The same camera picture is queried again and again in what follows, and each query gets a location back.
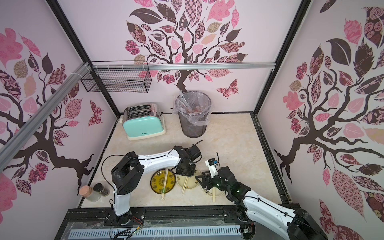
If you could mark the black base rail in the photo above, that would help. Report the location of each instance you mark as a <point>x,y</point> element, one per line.
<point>105,218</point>

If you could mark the cream right plate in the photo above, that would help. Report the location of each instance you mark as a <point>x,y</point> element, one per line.
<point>209,193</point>

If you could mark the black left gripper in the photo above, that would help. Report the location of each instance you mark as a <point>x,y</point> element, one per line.
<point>192,173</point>

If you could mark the clear plastic bin liner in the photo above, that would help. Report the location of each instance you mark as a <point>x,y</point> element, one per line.
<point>194,106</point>

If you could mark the dark lidded spice jar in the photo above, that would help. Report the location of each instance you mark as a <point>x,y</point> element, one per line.
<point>101,189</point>

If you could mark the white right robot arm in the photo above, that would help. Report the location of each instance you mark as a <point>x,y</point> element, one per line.
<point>288,223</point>

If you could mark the white slotted cable duct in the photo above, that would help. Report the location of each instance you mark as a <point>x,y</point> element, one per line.
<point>158,232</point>

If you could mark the disposable chopsticks red print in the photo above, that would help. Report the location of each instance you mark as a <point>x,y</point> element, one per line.
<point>214,194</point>

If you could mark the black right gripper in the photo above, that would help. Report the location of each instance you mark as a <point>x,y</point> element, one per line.
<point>212,181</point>

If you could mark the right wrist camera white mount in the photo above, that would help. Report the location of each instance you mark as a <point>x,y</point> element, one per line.
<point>212,166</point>

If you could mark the aluminium frame bar left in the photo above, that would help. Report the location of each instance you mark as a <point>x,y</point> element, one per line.
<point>13,146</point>

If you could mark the dark green yellow plate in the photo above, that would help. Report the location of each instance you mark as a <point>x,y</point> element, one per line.
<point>157,181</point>

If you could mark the mint green toaster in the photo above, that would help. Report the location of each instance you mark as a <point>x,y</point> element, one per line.
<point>143,122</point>

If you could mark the black wire wall basket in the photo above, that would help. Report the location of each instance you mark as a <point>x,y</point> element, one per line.
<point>119,76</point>

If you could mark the cream plate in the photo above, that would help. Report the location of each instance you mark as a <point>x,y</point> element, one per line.
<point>209,193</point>
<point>192,182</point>

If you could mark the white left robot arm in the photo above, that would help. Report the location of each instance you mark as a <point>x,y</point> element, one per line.
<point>126,175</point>

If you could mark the aluminium frame bar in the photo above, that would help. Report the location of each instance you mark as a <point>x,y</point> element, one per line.
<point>13,146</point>
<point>210,66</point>

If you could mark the cream middle plate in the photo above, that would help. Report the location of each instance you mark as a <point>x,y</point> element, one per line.
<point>192,182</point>

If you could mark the aluminium frame bar back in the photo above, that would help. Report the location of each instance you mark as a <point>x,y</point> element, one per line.
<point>210,66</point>

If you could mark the black mesh trash bin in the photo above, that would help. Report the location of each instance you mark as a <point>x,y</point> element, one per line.
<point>190,130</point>

